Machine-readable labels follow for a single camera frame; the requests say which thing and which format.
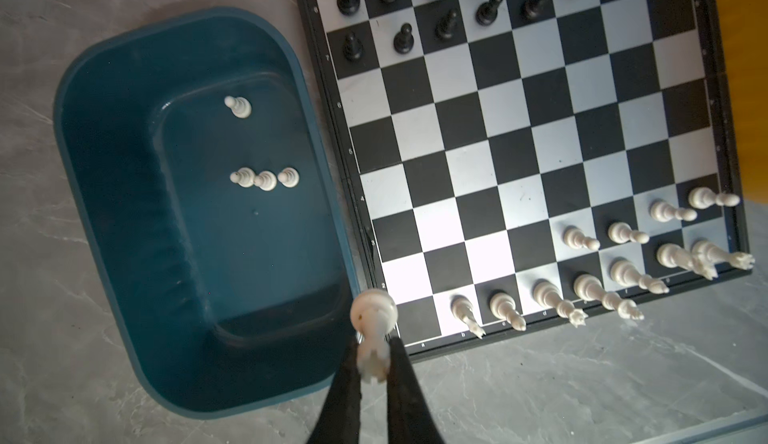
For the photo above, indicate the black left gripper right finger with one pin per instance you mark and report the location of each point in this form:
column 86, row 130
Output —
column 409, row 419

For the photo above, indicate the black white chessboard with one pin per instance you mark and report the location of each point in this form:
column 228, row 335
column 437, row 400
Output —
column 491, row 146

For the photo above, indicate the white chess pawn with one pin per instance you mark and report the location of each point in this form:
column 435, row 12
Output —
column 239, row 106

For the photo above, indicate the yellow plastic tray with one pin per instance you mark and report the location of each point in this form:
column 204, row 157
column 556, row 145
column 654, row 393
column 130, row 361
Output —
column 743, row 25

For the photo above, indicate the white chess rook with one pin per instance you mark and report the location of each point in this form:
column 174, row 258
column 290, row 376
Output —
column 374, row 316

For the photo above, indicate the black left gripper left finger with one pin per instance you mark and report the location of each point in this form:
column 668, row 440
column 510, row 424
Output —
column 339, row 420

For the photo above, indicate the teal plastic tray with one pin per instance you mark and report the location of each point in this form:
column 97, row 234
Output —
column 219, row 241

